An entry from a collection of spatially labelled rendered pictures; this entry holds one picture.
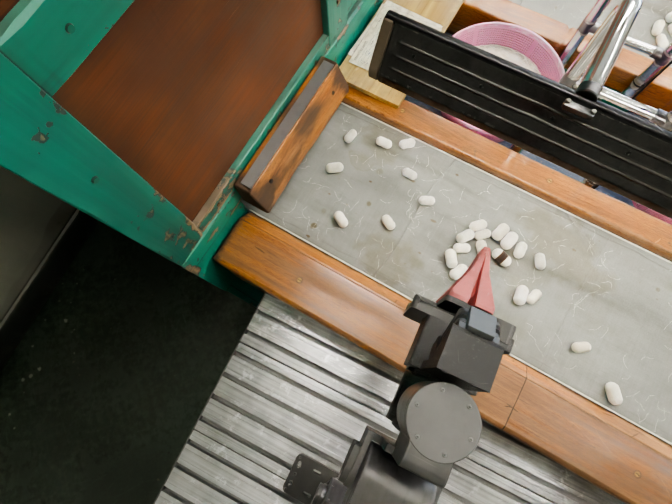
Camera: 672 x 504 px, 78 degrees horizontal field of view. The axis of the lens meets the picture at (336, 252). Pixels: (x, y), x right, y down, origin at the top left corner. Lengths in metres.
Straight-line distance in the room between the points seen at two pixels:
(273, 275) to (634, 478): 0.67
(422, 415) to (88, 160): 0.39
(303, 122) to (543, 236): 0.50
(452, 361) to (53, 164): 0.39
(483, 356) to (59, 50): 0.41
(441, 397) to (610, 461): 0.55
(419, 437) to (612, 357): 0.60
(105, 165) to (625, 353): 0.85
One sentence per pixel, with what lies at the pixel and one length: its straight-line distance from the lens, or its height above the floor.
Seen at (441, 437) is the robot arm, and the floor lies 1.17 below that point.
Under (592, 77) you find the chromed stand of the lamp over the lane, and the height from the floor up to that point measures 1.12.
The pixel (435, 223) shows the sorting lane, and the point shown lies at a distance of 0.82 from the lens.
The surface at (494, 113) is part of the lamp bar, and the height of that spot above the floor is 1.07.
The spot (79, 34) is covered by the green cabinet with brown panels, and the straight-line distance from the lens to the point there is 0.44.
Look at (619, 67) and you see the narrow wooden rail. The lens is 1.09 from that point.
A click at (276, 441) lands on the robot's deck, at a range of 0.86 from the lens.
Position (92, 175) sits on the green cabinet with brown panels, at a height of 1.12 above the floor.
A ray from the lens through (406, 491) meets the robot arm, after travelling 0.42.
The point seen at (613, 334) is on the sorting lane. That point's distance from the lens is 0.90.
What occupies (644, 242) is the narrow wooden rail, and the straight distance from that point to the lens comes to 0.94.
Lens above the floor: 1.50
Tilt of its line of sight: 75 degrees down
